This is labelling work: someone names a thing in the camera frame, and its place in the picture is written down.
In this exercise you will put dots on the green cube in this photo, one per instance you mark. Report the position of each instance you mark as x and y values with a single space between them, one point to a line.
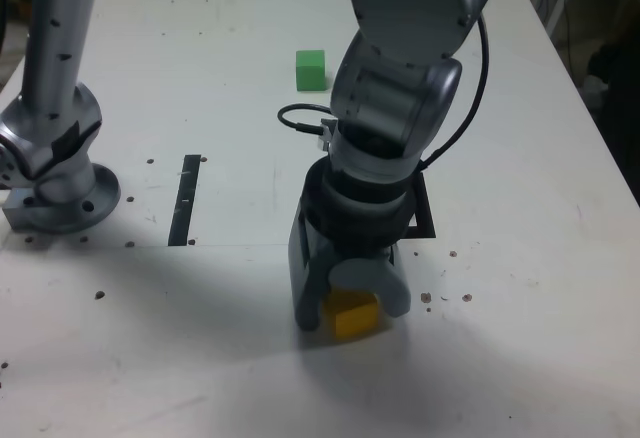
310 73

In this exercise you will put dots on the black tape square outline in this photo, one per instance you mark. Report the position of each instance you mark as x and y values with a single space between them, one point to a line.
425 223

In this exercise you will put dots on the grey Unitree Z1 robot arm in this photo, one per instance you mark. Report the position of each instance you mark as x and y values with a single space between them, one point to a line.
410 8

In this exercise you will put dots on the yellow cube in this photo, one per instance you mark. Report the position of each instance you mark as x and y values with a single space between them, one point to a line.
355 323

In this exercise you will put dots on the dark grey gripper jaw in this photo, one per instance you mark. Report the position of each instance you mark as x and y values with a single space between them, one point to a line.
302 283

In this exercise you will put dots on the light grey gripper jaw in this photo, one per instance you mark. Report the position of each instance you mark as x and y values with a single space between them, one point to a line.
390 288

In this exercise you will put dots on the black tape strip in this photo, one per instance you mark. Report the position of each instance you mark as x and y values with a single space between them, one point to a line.
182 208

